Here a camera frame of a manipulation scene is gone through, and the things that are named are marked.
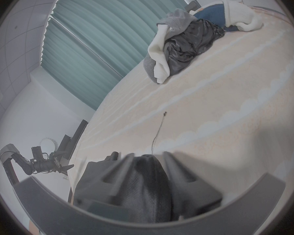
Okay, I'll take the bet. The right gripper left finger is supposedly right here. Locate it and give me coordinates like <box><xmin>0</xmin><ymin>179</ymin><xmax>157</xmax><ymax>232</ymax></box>
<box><xmin>75</xmin><ymin>153</ymin><xmax>135</xmax><ymax>206</ymax></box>

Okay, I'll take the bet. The round white mirror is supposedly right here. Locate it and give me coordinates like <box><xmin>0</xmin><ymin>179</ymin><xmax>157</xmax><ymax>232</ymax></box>
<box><xmin>40</xmin><ymin>138</ymin><xmax>57</xmax><ymax>154</ymax></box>

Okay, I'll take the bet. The black T-shirt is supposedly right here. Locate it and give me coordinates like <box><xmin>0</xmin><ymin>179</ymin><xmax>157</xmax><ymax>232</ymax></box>
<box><xmin>104</xmin><ymin>111</ymin><xmax>173</xmax><ymax>223</ymax></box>

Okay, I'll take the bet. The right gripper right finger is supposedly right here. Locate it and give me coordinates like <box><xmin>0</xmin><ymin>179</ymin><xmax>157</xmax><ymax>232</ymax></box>
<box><xmin>163</xmin><ymin>151</ymin><xmax>223</xmax><ymax>220</ymax></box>

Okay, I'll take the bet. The pile of clothes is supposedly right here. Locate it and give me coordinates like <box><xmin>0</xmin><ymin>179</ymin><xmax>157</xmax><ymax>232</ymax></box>
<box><xmin>143</xmin><ymin>0</ymin><xmax>264</xmax><ymax>85</ymax></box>

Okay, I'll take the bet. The blue-green curtain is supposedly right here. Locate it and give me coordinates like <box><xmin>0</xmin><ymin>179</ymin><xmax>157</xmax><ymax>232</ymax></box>
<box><xmin>51</xmin><ymin>0</ymin><xmax>200</xmax><ymax>79</ymax></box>
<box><xmin>40</xmin><ymin>17</ymin><xmax>124</xmax><ymax>111</ymax></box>

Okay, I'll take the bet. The bed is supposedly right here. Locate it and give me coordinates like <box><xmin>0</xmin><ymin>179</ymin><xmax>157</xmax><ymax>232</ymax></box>
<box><xmin>67</xmin><ymin>0</ymin><xmax>294</xmax><ymax>205</ymax></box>

